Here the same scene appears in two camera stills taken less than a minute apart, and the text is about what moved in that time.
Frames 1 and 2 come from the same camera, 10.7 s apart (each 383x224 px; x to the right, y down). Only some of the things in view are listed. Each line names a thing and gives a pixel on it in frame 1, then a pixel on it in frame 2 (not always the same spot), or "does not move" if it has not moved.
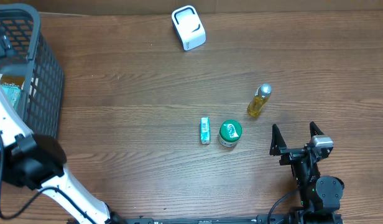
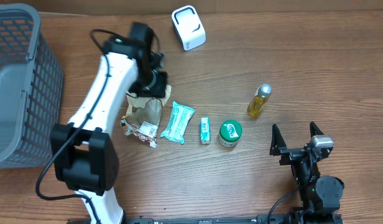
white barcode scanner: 189,27 does not move
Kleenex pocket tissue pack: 205,130 does not move
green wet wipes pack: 14,93 -> 181,116
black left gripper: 2,44 -> 157,89
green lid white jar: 230,132 does not move
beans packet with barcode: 12,80 -> 143,117
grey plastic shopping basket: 41,103 does not move
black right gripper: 278,148 does not move
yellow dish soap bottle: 262,94 does not move
